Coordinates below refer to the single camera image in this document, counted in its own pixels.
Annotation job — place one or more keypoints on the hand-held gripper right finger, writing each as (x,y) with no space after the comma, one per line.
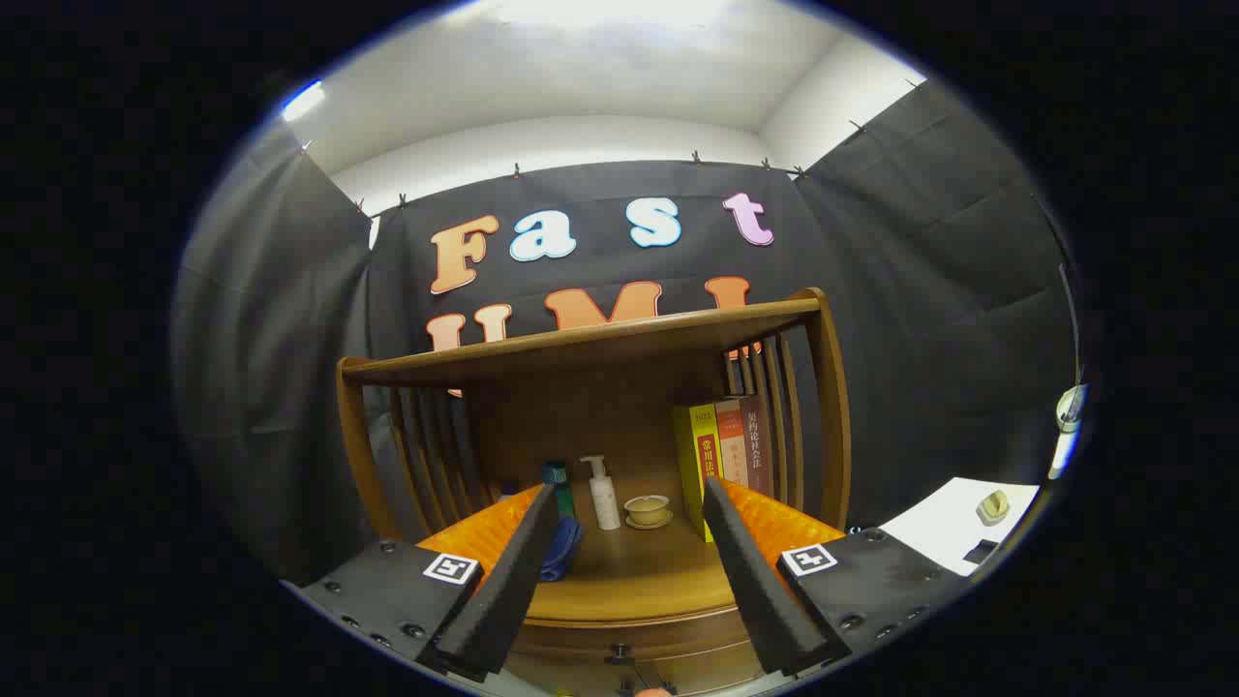
(755,581)

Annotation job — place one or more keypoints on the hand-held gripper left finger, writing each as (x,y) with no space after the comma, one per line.
(508,581)

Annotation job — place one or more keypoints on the wooden drawer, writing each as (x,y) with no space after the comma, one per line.
(678,644)

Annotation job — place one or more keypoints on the black drawer knob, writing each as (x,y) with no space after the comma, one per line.
(619,654)

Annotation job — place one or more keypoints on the wooden countertop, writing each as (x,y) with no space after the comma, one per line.
(639,571)

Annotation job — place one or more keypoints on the blue towel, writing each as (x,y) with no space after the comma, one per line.
(564,550)

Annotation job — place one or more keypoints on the teal cup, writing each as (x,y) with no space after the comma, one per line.
(557,474)

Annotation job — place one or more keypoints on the white pump bottle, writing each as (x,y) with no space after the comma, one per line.
(605,499)

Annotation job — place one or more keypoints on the beige lidded teacup with saucer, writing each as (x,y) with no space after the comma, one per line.
(647,508)

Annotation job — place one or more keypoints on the yellow book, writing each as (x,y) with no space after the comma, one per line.
(695,465)

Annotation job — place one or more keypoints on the brown book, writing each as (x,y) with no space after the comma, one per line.
(758,445)

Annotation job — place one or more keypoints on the orange beige book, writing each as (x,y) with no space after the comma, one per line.
(732,445)

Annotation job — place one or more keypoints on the white appliance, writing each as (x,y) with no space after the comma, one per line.
(939,523)

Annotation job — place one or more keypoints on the beige tape roll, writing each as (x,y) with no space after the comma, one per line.
(992,507)

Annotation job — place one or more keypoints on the ceiling light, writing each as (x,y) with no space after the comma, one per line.
(302,101)

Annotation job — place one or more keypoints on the wooden cabinet frame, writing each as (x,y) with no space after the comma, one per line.
(581,344)

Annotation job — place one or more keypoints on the white object on wall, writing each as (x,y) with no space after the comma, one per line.
(1069,411)

